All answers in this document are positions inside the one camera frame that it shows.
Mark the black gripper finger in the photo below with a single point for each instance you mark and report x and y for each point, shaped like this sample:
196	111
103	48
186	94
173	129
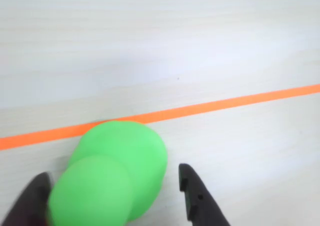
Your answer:
202	201
27	203

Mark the green rubber duck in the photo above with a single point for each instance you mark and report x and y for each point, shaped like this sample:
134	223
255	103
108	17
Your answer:
112	166

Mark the orange tape strip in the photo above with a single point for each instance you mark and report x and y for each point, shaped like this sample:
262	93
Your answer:
225	103

